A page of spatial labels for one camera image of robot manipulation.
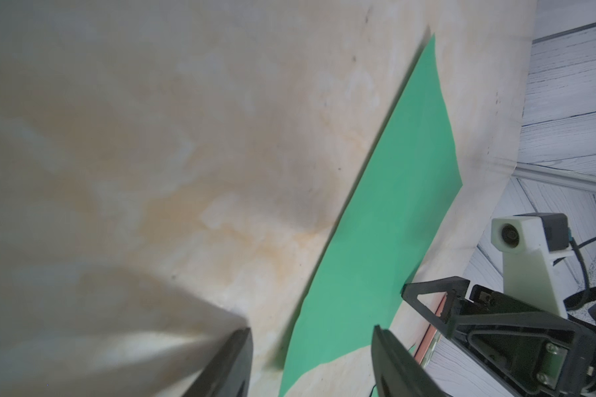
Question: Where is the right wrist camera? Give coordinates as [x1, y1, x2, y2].
[491, 213, 573, 319]

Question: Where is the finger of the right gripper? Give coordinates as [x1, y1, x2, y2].
[401, 276, 470, 337]

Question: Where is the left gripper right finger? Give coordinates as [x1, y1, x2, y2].
[371, 325, 448, 397]

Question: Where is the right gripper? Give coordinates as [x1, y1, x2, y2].
[450, 286, 596, 396]

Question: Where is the green paper sheet top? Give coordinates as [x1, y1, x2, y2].
[280, 41, 462, 395]

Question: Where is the right aluminium frame post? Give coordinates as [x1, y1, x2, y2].
[513, 162, 596, 194]

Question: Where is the pink plastic tray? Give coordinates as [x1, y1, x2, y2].
[414, 292, 447, 368]

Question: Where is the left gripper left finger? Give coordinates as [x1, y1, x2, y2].
[183, 328, 253, 397]

